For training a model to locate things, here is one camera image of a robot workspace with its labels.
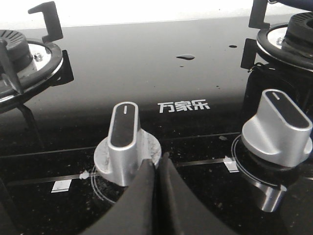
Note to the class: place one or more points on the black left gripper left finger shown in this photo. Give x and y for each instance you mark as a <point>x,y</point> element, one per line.
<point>132,214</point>

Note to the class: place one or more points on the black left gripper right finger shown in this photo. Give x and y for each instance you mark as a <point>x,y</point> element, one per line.
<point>180,211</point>

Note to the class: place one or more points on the dark blue cooking pot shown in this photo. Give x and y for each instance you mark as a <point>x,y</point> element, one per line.
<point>299,4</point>

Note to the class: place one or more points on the black right pot support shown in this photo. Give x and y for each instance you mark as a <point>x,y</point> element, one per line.
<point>257,15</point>

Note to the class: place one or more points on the silver left stove knob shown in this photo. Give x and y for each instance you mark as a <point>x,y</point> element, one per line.
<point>118,157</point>

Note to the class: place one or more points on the silver stove knob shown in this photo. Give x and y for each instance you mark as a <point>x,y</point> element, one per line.
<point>118,157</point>
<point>279,132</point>

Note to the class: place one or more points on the black glass gas stove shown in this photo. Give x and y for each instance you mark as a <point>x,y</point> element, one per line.
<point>196,83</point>

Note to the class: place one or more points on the silver right stove knob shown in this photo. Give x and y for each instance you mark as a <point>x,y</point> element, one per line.
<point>279,132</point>

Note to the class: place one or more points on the black left gas burner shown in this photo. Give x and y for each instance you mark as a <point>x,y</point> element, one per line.
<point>25,66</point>

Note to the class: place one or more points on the black gas burner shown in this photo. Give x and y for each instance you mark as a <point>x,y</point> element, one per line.
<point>290,43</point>
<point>25,66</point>

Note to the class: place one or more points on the black right gas burner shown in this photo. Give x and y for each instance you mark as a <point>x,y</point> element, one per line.
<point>290,43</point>

